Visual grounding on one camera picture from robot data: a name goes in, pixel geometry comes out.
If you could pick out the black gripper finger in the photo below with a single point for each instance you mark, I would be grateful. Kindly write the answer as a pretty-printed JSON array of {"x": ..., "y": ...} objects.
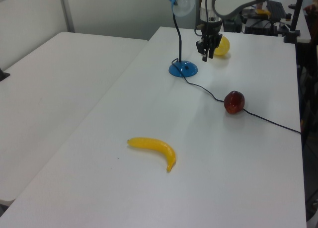
[
  {"x": 211, "y": 49},
  {"x": 204, "y": 50}
]

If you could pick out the bare person hand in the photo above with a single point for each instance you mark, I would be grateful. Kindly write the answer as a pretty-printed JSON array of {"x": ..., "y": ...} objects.
[{"x": 311, "y": 8}]

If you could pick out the small yellow box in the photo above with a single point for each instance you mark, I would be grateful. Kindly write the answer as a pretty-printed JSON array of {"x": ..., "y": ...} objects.
[{"x": 263, "y": 12}]

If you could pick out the black computer box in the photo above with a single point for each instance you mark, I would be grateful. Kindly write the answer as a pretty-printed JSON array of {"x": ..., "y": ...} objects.
[{"x": 261, "y": 28}]

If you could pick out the white side table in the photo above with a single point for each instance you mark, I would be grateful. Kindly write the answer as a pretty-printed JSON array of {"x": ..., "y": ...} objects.
[{"x": 49, "y": 101}]

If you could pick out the yellow plastic melon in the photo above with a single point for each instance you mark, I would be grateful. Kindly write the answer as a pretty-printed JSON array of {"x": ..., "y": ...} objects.
[{"x": 224, "y": 47}]

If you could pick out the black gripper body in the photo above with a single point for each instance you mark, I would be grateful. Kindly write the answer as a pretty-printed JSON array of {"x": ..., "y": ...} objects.
[{"x": 211, "y": 30}]

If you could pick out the yellow plastic banana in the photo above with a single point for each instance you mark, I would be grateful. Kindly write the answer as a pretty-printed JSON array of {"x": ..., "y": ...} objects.
[{"x": 154, "y": 144}]

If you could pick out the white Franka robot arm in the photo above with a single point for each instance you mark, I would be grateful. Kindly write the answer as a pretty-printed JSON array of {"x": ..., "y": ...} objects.
[{"x": 223, "y": 2}]

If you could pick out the dark red plastic apple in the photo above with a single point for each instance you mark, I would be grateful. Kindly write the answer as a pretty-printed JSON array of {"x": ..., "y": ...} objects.
[{"x": 234, "y": 102}]

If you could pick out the blue gooseneck desk lamp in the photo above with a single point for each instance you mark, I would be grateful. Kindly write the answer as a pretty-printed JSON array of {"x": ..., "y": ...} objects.
[{"x": 183, "y": 69}]

